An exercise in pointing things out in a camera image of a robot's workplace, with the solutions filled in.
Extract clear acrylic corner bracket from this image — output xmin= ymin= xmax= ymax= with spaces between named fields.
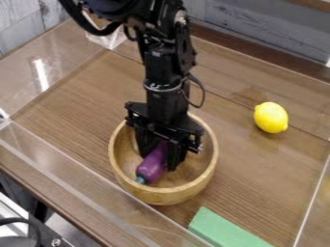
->
xmin=83 ymin=11 xmax=127 ymax=50

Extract black cable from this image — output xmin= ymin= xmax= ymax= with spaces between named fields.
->
xmin=0 ymin=217 xmax=47 ymax=247

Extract yellow lemon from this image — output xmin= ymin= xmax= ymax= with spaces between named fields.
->
xmin=254 ymin=101 xmax=289 ymax=134

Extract purple toy eggplant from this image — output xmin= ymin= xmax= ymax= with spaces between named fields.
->
xmin=135 ymin=141 xmax=167 ymax=184

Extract brown wooden bowl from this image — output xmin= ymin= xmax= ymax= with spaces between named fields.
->
xmin=109 ymin=113 xmax=220 ymax=206

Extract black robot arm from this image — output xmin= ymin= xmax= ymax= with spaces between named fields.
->
xmin=58 ymin=0 xmax=203 ymax=171

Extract clear acrylic front wall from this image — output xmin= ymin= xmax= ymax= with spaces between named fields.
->
xmin=0 ymin=119 xmax=209 ymax=247

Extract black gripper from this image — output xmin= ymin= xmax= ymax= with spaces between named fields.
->
xmin=126 ymin=93 xmax=205 ymax=172

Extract green foam block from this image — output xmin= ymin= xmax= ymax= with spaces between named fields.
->
xmin=189 ymin=206 xmax=274 ymax=247

